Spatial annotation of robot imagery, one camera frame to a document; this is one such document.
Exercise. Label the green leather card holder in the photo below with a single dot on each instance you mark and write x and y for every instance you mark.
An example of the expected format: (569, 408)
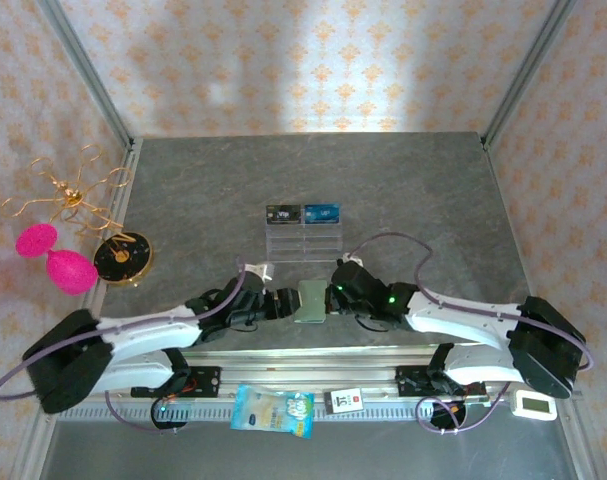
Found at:
(310, 300)

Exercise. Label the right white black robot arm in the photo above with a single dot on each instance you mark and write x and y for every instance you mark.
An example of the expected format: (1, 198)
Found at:
(458, 315)

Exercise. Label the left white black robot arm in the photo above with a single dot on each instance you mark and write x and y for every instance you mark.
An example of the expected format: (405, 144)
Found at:
(148, 325)

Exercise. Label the clear acrylic card stand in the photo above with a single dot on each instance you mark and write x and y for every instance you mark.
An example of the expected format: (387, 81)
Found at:
(303, 245)

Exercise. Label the blue VIP card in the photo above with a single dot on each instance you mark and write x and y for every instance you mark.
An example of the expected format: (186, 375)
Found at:
(322, 213)

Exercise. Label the black VIP logo card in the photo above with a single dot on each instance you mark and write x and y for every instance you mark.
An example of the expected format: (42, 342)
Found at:
(283, 214)

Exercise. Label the white number tag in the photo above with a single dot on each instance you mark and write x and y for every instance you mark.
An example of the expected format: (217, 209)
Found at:
(344, 401)

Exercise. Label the blue white snack packet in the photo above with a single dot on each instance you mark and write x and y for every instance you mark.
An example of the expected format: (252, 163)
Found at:
(273, 410)

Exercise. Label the black gold round base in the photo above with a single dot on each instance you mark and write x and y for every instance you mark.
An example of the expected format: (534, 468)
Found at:
(133, 255)

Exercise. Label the large pink egg ornament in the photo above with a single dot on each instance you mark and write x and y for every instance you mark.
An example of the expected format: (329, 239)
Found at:
(72, 272)

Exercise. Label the white digital timer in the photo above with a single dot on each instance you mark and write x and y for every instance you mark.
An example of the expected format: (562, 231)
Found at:
(534, 405)

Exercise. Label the small pink egg ornament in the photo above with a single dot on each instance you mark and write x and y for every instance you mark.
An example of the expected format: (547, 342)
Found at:
(36, 241)

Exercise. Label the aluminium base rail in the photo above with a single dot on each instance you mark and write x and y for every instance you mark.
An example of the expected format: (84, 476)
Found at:
(308, 370)

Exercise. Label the aluminium frame post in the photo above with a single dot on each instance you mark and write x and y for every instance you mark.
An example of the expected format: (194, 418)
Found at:
(528, 65)
(85, 65)

